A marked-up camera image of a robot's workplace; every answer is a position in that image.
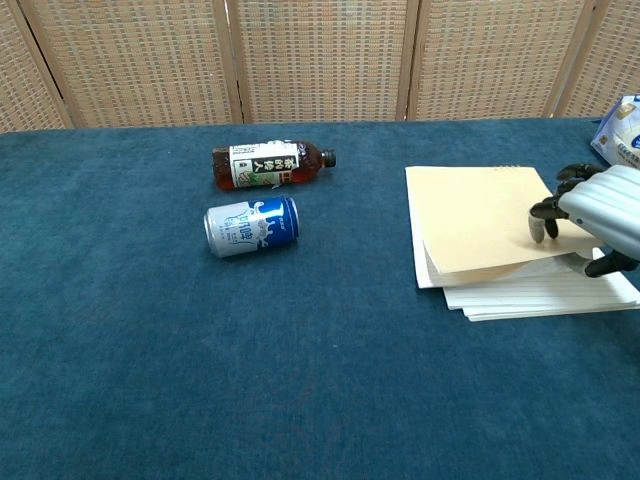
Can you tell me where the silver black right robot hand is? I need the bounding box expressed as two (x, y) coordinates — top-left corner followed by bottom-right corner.
(528, 162), (640, 279)

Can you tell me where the yellow spiral notepad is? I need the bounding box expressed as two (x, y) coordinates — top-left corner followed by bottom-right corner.
(404, 163), (640, 323)

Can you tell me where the white blue tissue pack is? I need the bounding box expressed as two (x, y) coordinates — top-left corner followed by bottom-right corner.
(589, 93), (640, 169)

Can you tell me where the woven bamboo folding screen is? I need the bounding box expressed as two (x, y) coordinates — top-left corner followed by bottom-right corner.
(0, 0), (640, 134)

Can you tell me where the brown tea bottle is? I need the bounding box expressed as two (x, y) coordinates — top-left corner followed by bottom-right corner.
(211, 139), (337, 193)

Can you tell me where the blue white drink can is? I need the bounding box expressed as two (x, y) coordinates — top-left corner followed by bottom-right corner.
(203, 195), (301, 259)

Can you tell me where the teal tablecloth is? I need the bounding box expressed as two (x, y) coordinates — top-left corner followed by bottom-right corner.
(0, 116), (640, 480)

